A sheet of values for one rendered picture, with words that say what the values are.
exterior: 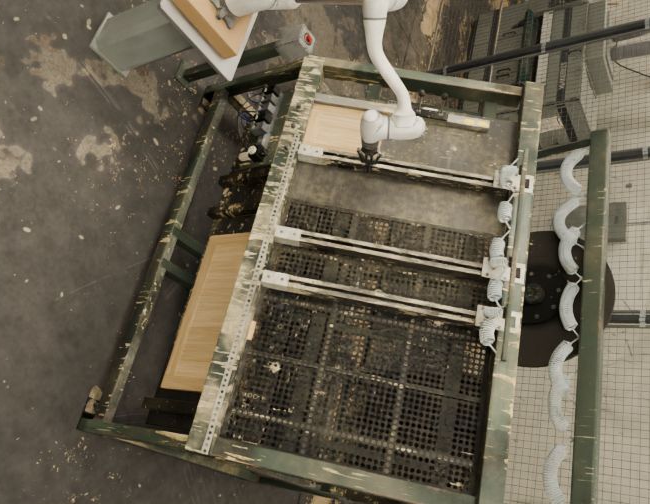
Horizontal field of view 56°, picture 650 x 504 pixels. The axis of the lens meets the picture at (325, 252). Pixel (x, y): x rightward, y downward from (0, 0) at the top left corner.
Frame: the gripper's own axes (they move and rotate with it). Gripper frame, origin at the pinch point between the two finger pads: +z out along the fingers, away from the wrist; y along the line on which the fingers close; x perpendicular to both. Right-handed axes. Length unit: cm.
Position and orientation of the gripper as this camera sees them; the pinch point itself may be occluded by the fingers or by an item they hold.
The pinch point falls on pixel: (368, 166)
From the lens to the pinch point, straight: 315.6
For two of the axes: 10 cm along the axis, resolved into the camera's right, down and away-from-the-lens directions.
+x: 2.2, -8.8, 4.1
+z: 0.3, 4.3, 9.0
